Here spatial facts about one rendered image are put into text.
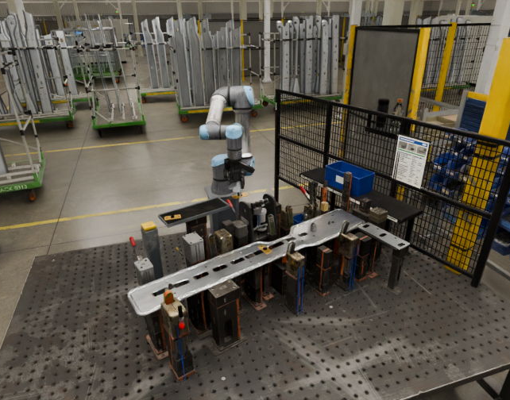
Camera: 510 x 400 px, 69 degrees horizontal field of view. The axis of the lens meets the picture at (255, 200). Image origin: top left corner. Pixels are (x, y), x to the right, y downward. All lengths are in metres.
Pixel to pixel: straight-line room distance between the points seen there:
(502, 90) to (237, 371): 1.80
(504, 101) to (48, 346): 2.48
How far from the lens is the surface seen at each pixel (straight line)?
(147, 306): 1.71
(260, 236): 2.15
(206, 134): 1.91
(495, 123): 2.22
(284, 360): 1.84
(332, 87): 9.87
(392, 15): 9.36
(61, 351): 2.10
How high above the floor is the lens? 2.11
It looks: 26 degrees down
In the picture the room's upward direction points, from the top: 1 degrees counter-clockwise
